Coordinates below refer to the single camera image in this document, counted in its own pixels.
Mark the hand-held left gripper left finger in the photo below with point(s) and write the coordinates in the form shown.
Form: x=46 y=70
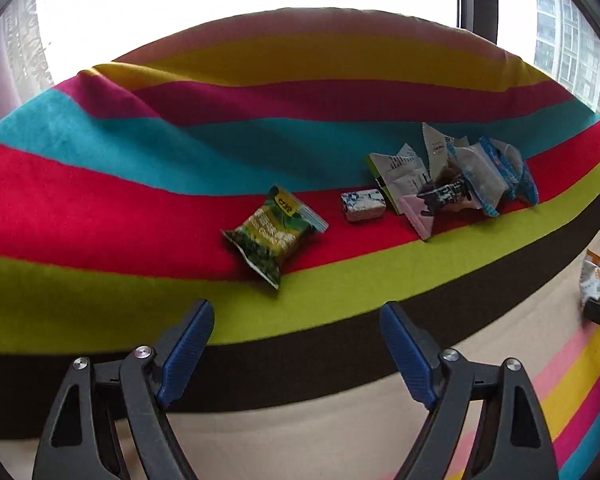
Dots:
x=187 y=350

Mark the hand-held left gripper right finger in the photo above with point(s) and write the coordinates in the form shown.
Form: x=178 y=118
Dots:
x=410 y=355

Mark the white orange snack packet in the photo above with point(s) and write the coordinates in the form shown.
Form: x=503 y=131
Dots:
x=592 y=277

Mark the green pea snack packet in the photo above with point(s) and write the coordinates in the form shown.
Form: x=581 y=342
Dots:
x=272 y=235

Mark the blue white snack packet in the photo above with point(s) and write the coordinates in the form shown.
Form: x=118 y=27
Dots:
x=522 y=180
x=480 y=180

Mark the small white blue packet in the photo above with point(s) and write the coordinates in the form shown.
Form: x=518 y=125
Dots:
x=362 y=205

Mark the white packet green edge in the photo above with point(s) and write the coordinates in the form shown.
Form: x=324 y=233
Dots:
x=397 y=180

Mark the tall white serrated packet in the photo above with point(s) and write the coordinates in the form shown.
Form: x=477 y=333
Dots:
x=435 y=152

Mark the colourful striped blanket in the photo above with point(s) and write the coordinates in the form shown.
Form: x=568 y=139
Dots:
x=80 y=200

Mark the building outside window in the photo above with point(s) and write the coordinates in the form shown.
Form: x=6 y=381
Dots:
x=560 y=35

